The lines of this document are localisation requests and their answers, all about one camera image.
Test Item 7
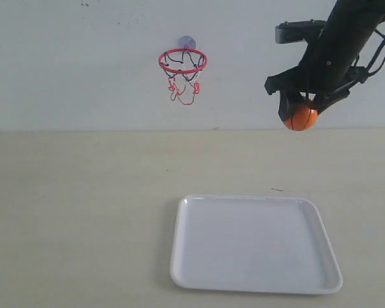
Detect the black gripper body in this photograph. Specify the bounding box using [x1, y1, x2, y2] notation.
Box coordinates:
[264, 1, 385, 96]

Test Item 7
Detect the small orange basketball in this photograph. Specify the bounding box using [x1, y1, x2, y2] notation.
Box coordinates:
[284, 104, 318, 132]

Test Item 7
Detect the red mini basketball hoop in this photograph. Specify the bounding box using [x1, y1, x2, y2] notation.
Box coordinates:
[158, 47, 209, 106]

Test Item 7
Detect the clear suction cup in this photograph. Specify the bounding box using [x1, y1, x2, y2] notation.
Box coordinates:
[178, 35, 196, 49]

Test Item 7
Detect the white plastic tray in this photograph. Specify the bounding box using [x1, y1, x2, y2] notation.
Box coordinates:
[169, 194, 343, 295]

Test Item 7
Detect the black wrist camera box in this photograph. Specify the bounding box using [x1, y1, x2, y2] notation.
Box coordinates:
[275, 19, 326, 44]

